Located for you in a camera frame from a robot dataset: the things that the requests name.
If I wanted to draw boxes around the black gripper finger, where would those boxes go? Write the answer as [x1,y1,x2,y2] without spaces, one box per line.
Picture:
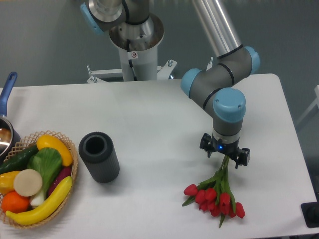
[233,148,250,169]
[199,133,214,157]

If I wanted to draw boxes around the white frame at right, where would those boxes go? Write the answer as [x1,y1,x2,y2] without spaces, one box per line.
[296,85,319,130]

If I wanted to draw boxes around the beige round slice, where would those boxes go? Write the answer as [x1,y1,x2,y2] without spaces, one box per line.
[13,169,42,197]

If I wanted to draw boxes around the blue handled saucepan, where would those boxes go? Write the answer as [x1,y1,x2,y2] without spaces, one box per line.
[0,72,20,164]

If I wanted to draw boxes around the dark grey ribbed vase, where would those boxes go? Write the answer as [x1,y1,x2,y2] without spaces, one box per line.
[78,131,120,183]

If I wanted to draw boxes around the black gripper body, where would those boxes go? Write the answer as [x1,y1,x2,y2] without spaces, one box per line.
[208,138,239,160]

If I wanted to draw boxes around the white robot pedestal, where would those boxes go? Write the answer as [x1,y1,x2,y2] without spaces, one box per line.
[87,13,177,83]

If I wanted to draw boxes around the yellow bell pepper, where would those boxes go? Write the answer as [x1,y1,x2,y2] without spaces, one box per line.
[0,171,20,195]

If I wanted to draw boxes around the red tulip bouquet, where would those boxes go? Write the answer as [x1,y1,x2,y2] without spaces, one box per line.
[182,156,246,227]

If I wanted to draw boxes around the black device at edge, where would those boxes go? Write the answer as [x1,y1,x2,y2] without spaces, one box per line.
[301,202,319,228]

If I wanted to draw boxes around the green cucumber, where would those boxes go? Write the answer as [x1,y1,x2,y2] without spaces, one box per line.
[0,145,38,174]

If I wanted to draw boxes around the orange fruit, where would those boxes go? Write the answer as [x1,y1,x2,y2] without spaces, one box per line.
[1,191,29,213]

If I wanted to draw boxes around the woven wicker basket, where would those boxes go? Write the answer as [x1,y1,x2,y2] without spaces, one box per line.
[0,130,78,229]

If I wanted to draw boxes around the purple eggplant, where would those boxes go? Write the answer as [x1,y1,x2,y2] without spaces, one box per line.
[47,166,72,197]

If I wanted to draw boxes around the green bok choy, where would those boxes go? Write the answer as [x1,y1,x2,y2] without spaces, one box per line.
[27,147,62,208]

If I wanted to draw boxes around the yellow squash upper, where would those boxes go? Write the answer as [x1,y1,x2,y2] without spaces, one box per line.
[36,134,73,167]

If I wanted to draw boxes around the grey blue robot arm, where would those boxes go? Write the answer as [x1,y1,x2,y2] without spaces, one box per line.
[80,0,260,166]

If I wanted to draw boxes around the long yellow squash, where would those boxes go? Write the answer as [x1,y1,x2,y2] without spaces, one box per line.
[5,176,73,226]

